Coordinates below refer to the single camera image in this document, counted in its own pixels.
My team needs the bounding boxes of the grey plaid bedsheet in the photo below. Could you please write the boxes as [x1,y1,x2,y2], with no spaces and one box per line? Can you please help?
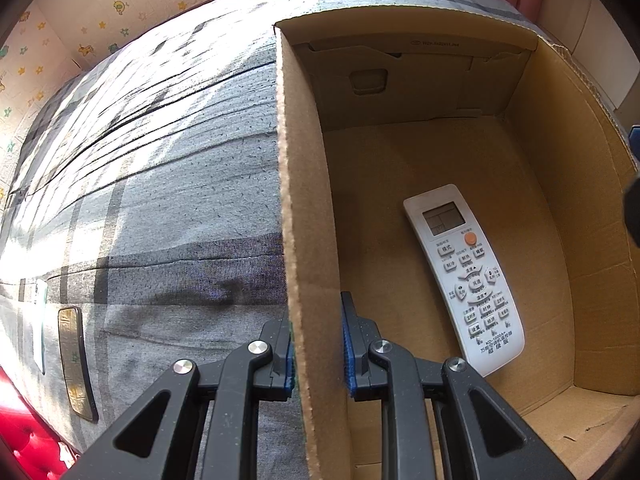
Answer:
[0,0,551,480]

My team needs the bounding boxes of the white cabinet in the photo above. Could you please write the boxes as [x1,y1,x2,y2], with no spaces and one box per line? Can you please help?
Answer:
[537,0,640,111]

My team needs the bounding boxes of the brown cardboard box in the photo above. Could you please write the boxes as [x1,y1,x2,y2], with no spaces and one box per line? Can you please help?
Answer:
[274,9,640,480]

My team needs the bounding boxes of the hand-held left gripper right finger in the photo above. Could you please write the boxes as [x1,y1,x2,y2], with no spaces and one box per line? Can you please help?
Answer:
[341,290,576,480]

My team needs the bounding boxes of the red tufted headboard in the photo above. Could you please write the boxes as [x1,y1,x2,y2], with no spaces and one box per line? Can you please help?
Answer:
[0,365,81,480]

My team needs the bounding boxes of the black phone with gold back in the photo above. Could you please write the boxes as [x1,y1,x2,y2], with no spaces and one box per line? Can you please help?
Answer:
[56,306,99,422]

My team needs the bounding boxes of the white slim card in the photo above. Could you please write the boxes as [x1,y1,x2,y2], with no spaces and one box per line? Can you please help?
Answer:
[32,279,49,376]

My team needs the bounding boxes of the white remote control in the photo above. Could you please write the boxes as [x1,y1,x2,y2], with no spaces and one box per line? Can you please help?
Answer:
[403,184,526,378]

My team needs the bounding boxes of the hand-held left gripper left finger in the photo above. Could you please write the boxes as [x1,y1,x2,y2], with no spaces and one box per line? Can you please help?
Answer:
[60,317,296,480]

